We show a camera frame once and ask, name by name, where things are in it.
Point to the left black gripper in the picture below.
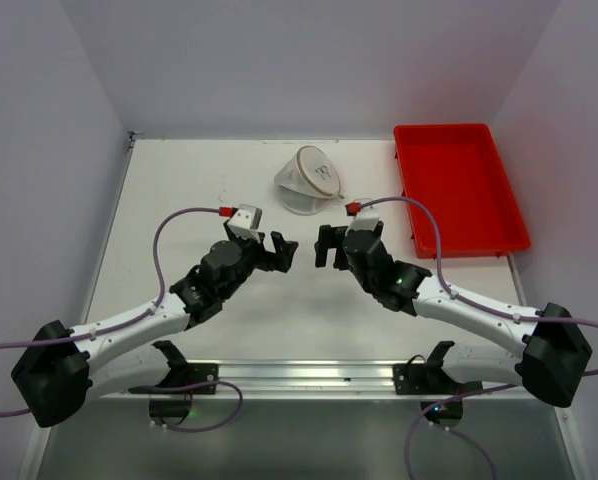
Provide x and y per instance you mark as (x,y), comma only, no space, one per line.
(280,246)

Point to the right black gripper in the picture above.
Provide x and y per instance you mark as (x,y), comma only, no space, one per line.
(339,248)

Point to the white mesh laundry bag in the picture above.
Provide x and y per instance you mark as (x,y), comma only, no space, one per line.
(308,182)

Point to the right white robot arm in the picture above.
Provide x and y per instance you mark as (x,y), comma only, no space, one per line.
(542,350)

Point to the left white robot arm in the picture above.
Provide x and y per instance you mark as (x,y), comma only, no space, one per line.
(56,373)

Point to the red plastic tray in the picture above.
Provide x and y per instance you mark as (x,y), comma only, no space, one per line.
(455,171)

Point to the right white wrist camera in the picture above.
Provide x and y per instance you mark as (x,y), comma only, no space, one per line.
(366,219)

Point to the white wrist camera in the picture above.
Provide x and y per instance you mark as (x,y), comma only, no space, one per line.
(366,219)
(244,223)

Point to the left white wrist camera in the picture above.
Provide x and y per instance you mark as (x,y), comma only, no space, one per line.
(244,223)

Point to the aluminium mounting rail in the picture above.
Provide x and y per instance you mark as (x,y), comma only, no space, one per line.
(304,377)

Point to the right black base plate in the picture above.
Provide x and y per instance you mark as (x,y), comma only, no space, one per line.
(412,378)

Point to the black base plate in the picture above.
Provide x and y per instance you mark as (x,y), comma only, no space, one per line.
(193,378)
(412,378)

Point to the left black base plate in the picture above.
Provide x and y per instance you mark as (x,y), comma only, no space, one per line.
(193,378)

